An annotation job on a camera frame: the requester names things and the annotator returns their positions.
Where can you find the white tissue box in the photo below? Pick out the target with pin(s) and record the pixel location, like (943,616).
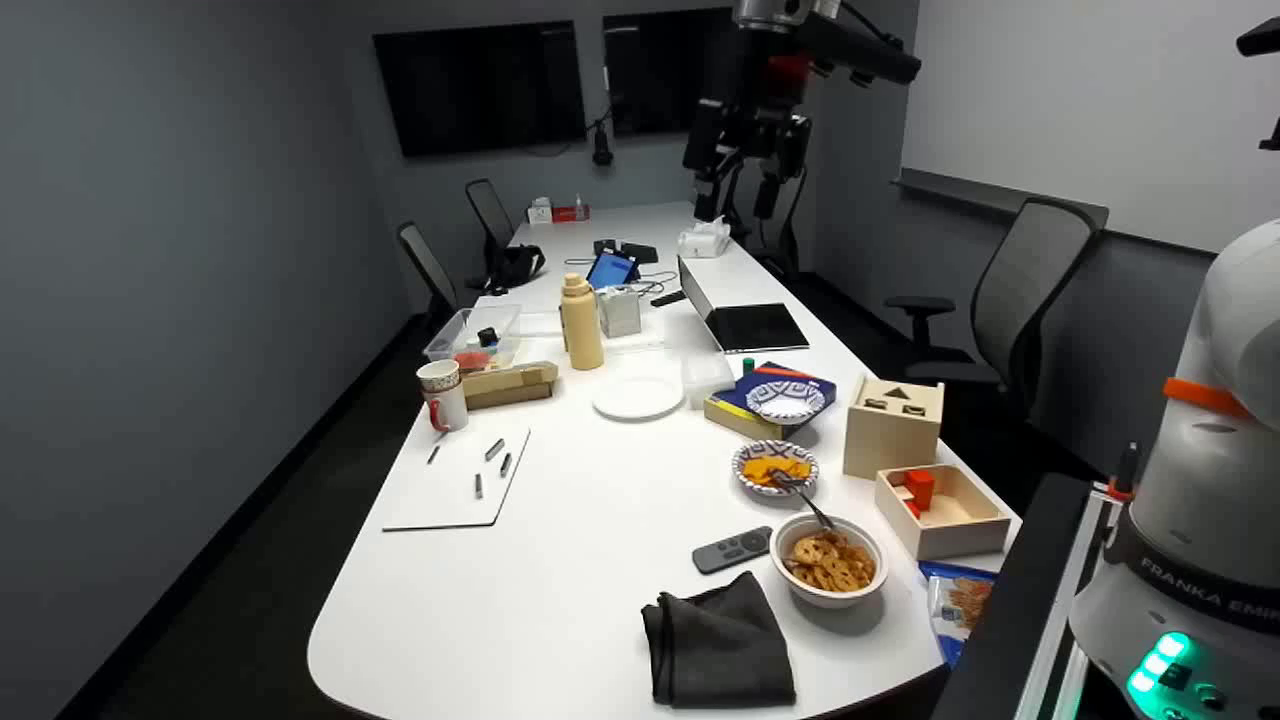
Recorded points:
(707,237)

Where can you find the dark grey folded cloth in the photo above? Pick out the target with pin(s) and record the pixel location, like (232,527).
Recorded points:
(719,650)

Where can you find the wooden brown box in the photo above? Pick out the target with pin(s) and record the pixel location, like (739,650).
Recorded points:
(509,385)

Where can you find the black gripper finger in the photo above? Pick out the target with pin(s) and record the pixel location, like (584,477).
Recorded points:
(767,197)
(708,193)

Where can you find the grey office chair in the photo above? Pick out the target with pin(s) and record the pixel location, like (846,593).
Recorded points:
(428,264)
(490,209)

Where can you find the wall television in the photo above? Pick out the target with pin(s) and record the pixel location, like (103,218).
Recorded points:
(663,66)
(483,91)

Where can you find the blue book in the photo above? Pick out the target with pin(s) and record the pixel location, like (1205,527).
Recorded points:
(739,393)

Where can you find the black tablet device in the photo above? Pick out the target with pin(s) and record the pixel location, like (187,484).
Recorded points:
(640,252)

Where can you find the wall television right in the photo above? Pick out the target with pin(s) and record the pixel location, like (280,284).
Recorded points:
(663,66)

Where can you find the metal spoon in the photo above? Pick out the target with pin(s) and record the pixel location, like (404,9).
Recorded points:
(798,489)

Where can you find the black bag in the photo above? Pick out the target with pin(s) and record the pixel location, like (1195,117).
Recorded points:
(513,264)

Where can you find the red white box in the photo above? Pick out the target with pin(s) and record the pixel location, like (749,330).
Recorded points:
(541,215)

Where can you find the wooden shape sorter box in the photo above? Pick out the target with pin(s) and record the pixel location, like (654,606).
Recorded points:
(895,425)

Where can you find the blue white paper bowl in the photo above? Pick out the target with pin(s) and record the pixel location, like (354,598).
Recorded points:
(787,403)

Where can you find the black office chair right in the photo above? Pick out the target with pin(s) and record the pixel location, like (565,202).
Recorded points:
(1011,301)

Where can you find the white bowl with pretzels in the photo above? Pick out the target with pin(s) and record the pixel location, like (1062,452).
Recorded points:
(828,567)

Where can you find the grey office chair near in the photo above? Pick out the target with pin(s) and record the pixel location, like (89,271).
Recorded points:
(428,264)

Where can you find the wall television left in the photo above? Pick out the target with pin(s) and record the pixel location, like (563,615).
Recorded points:
(483,91)

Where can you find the black remote control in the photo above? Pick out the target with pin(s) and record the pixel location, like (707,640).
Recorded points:
(734,550)

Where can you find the white jar red label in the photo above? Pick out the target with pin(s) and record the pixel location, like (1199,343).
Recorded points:
(441,393)

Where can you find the grey office chair far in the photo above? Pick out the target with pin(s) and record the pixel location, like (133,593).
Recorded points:
(490,209)

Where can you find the patterned bowl with orange food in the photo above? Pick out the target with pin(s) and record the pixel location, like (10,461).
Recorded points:
(767,466)

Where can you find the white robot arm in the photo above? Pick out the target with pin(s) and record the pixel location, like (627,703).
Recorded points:
(1175,598)

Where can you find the blue tablet on stand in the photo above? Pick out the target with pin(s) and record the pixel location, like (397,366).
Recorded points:
(611,271)

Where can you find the blue snack bag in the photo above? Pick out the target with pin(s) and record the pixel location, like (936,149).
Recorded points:
(952,606)

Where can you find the tan squeeze bottle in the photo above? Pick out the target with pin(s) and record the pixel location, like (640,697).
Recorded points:
(581,322)

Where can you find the white cutting board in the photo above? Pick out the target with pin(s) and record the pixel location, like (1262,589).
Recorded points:
(455,482)

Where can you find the wooden tray with blocks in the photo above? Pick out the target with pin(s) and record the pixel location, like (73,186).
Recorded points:
(943,515)

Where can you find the whiteboard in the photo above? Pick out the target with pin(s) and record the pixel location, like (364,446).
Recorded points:
(1135,105)

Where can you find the white round plate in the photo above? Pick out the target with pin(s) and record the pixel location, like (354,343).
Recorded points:
(638,399)

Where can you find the black laptop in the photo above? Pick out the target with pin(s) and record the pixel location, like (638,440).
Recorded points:
(739,301)

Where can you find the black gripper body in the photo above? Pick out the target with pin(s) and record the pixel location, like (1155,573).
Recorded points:
(744,129)

